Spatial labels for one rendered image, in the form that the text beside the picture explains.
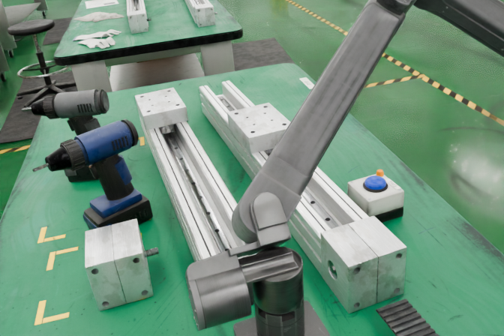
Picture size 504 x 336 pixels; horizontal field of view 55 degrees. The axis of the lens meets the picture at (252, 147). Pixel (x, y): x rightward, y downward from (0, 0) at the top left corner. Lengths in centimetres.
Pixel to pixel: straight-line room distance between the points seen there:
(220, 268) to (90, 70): 208
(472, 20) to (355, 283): 42
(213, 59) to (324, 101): 196
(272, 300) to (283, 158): 16
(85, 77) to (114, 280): 181
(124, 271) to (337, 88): 45
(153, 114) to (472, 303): 81
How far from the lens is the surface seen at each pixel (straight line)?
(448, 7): 79
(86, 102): 116
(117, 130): 95
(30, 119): 402
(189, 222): 87
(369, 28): 69
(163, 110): 124
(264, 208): 52
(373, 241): 78
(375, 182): 96
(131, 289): 85
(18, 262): 106
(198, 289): 52
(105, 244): 85
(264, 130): 106
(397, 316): 76
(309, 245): 87
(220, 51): 254
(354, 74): 64
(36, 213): 119
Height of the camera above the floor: 136
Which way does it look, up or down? 28 degrees down
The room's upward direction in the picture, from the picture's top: 6 degrees counter-clockwise
